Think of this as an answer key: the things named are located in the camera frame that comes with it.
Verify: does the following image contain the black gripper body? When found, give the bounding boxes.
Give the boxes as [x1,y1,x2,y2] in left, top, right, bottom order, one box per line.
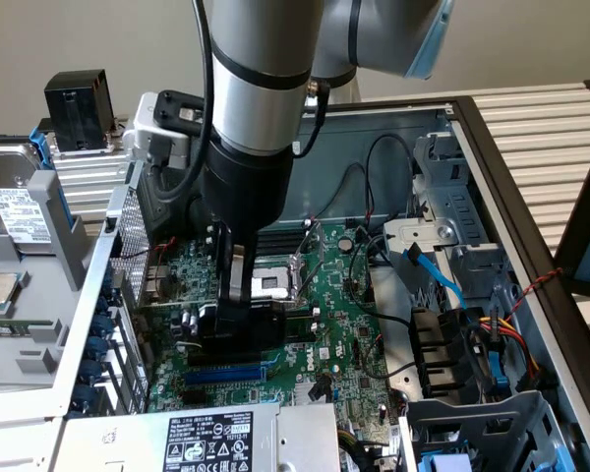
[199,140,295,233]

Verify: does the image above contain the green graphics card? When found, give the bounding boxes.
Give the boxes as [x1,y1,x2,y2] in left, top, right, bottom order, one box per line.
[132,294,289,368]

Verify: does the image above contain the CPU socket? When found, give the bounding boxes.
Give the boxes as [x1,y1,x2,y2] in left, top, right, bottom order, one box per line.
[250,255,307,310]

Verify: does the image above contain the metal socket cover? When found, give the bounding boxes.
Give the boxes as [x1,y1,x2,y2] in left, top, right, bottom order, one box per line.
[289,219,325,302]

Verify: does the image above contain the green motherboard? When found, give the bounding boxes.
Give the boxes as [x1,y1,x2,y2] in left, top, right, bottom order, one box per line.
[146,218,402,446]

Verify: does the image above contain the black long expansion slot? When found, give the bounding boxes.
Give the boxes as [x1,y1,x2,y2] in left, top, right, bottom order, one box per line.
[186,349,263,370]

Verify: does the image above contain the blue expansion slot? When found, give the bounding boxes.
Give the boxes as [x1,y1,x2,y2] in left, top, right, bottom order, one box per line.
[183,363,268,387]

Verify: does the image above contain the open metal PC case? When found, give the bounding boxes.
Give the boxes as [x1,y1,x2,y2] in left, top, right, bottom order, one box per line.
[53,95,590,472]

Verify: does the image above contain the black board connector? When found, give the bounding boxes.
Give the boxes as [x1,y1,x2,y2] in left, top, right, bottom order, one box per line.
[306,374,332,403]

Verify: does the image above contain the short black expansion slot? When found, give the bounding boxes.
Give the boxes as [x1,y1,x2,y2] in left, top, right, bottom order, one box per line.
[180,390,214,408]

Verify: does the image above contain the grey parts rack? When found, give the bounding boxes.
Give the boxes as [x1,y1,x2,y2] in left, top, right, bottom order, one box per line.
[0,169,88,389]

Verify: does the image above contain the black CPU cooler block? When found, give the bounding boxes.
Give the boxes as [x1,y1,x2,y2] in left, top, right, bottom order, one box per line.
[43,69,117,154]

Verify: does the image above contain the grey power supply unit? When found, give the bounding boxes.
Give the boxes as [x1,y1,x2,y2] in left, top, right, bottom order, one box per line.
[48,402,341,472]

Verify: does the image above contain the hard disk with white label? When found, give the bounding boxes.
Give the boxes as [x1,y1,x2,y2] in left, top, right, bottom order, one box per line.
[0,142,53,258]

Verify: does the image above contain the bare green RAM stick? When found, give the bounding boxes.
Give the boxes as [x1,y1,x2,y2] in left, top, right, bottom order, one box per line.
[0,319,56,336]

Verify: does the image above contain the metal disk bay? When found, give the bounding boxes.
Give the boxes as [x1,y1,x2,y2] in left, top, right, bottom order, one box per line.
[411,130,512,304]

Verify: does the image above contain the blue plastic latch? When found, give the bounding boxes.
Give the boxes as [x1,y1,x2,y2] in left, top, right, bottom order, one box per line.
[485,349,511,395]

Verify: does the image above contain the grey metal disk cage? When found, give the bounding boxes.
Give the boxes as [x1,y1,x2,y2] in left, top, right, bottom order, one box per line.
[401,390,571,472]

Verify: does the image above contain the blue plastic tab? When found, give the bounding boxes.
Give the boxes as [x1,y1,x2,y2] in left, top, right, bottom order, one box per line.
[419,450,474,472]

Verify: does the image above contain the red black twisted wire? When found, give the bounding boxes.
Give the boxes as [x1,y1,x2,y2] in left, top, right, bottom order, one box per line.
[504,267,564,317]
[119,237,179,262]

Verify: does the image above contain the black camera cable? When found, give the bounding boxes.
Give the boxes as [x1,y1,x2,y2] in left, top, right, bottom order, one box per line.
[147,0,216,204]

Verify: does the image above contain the black cable with gold plug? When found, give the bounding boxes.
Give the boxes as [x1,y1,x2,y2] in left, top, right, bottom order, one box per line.
[291,77,332,159]

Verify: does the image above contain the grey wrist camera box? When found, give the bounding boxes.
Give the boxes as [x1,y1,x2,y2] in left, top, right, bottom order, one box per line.
[131,89,207,171]

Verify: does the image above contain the silver disk bay bracket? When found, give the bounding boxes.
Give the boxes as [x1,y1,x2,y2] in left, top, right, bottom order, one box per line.
[382,218,460,276]

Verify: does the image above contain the blue disk data wire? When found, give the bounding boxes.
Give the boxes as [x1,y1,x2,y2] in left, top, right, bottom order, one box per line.
[401,243,469,312]

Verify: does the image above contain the yellow black wire bundle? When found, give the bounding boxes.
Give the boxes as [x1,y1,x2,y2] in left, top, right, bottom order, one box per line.
[337,427,390,454]

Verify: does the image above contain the blue disk carrier rail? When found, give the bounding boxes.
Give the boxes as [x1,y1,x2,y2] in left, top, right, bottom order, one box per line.
[29,126,56,171]

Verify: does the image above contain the yellow red power wires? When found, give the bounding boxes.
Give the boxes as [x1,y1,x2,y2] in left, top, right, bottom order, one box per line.
[476,317,542,376]

